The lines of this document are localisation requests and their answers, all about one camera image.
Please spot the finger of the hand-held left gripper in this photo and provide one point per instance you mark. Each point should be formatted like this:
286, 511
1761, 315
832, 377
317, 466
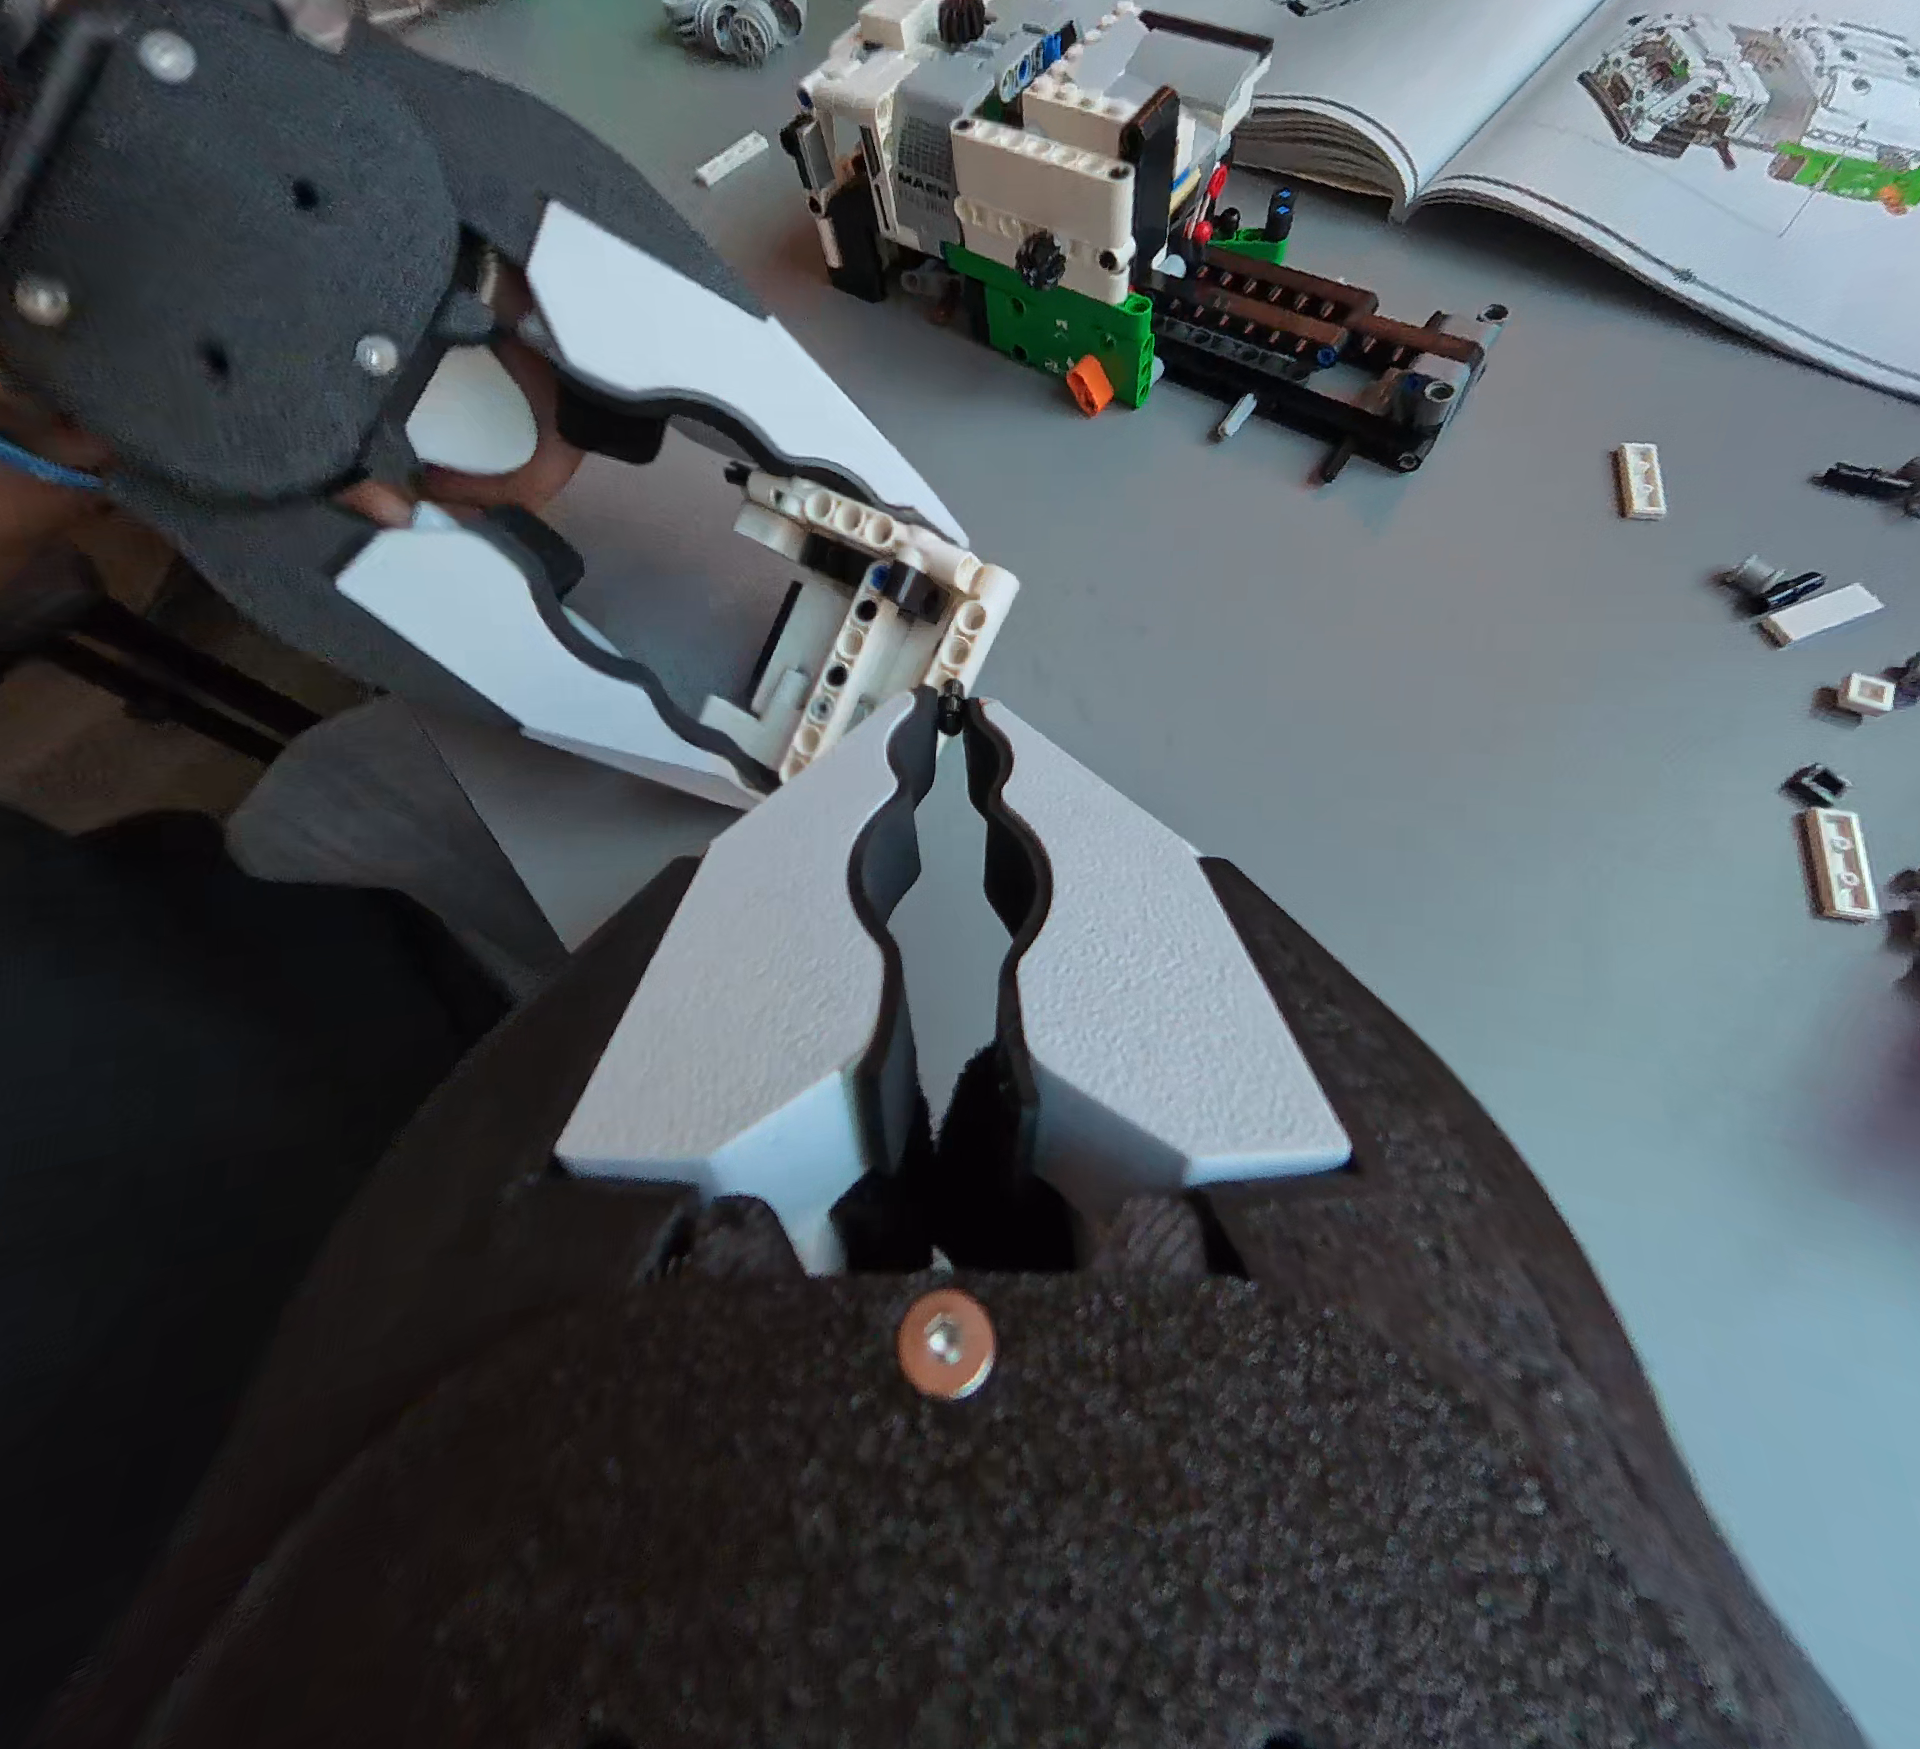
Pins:
480, 639
706, 339

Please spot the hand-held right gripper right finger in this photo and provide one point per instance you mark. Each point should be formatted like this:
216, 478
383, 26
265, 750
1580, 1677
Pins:
1171, 1014

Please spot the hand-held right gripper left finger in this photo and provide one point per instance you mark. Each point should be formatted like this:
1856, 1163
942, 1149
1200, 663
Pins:
750, 999

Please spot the white lego subassembly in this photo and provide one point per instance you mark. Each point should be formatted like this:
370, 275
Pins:
855, 609

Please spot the black lego pin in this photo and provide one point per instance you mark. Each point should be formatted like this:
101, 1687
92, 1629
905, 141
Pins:
954, 712

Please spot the white lego plate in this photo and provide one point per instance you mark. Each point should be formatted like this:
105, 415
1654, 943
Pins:
731, 160
1640, 480

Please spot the partly built lego truck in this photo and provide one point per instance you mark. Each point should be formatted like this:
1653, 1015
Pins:
1050, 174

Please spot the scattered small lego pieces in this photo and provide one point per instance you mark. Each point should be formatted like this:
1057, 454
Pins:
1818, 613

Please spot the person's left hand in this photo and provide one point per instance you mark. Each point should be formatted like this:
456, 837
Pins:
510, 485

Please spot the person's dark clothing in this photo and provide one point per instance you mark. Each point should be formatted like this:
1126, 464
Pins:
149, 1179

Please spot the open instruction booklet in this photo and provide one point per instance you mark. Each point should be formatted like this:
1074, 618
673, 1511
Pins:
1499, 9

